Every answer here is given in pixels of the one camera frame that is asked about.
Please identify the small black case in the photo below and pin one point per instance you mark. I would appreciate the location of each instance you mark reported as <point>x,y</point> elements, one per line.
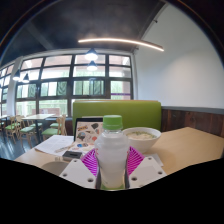
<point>72,155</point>

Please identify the light wooden dining table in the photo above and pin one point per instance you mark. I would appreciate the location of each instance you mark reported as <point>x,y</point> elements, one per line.
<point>37,117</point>

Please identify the green upholstered bench backrest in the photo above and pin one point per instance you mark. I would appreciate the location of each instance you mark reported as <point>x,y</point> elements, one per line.
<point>133,111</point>

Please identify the white bowl of food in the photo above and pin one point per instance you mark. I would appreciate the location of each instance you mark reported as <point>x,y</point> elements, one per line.
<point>141,140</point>

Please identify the long curved ceiling light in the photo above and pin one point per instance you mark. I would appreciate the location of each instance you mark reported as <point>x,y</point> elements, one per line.
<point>123,41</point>

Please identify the large black-framed window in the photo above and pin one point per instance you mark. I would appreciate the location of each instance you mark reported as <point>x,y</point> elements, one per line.
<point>66,80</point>

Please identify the white printed paper sheets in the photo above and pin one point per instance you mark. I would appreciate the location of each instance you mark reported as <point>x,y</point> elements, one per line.
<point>53,144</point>

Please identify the group of pendant lamps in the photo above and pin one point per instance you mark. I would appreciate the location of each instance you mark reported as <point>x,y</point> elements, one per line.
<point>91,55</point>

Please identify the colourful sticker sheet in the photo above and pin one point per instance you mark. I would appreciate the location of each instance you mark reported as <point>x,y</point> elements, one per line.
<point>81,146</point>

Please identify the group of green-seated wooden chairs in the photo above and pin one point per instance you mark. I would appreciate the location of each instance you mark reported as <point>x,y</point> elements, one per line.
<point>26,128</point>

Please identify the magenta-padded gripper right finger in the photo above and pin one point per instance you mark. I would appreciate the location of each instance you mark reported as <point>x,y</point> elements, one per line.
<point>146,171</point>

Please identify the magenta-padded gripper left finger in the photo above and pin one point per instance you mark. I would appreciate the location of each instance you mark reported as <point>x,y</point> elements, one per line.
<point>78,173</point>

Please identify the clear green-capped drink bottle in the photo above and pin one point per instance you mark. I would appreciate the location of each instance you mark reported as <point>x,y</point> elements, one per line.
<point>112,156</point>

